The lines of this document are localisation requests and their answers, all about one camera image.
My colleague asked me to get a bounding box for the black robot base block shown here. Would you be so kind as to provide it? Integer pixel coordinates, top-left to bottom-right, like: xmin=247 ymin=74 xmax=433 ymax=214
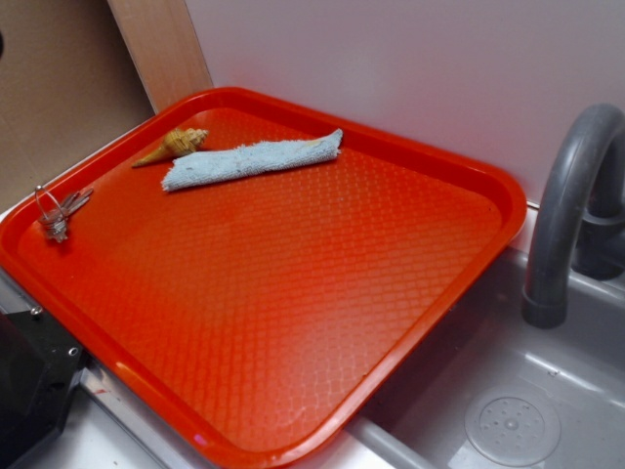
xmin=1 ymin=307 xmax=87 ymax=468

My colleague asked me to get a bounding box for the red plastic tray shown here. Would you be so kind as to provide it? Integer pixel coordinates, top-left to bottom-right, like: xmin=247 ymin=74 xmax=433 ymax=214
xmin=1 ymin=88 xmax=526 ymax=468

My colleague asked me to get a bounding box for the light blue folded cloth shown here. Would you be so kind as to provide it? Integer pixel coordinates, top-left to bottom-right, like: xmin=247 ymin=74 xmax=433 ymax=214
xmin=161 ymin=129 xmax=344 ymax=192

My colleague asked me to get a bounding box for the tan spiral seashell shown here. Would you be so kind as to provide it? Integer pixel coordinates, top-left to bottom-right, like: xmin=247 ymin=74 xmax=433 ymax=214
xmin=132 ymin=128 xmax=209 ymax=168

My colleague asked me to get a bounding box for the grey plastic sink basin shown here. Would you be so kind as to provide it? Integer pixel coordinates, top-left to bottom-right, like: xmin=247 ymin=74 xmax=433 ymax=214
xmin=341 ymin=246 xmax=625 ymax=469

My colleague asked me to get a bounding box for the light wooden board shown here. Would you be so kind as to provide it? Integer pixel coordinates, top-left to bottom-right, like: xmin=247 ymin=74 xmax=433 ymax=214
xmin=108 ymin=0 xmax=214 ymax=112

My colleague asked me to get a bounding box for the grey curved faucet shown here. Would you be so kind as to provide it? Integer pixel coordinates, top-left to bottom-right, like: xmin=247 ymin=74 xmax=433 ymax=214
xmin=522 ymin=104 xmax=624 ymax=329

